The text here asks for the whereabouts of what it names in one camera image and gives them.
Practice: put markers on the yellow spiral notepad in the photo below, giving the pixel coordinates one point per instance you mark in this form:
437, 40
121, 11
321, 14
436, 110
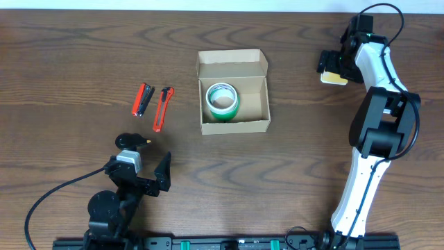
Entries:
332, 78

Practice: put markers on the white tape roll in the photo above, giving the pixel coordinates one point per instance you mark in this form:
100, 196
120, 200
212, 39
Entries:
220, 88

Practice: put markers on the cardboard box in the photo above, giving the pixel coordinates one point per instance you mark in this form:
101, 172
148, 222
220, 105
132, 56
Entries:
246, 71

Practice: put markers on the black tape measure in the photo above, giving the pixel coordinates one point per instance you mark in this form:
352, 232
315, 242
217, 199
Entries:
131, 141

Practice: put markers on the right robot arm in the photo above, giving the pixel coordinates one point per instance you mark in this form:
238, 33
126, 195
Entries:
381, 128

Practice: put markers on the red black stapler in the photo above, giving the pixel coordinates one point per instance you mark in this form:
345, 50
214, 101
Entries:
142, 99

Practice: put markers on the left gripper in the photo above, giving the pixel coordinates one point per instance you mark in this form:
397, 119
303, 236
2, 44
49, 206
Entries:
161, 182

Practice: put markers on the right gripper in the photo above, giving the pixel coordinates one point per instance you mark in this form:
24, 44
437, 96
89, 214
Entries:
354, 73

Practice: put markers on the green tape roll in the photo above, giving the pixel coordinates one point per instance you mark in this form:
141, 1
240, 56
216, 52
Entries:
223, 107

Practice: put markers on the red utility knife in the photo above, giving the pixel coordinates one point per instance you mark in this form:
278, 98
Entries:
165, 96

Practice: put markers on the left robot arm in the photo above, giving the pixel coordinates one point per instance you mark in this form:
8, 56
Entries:
111, 213

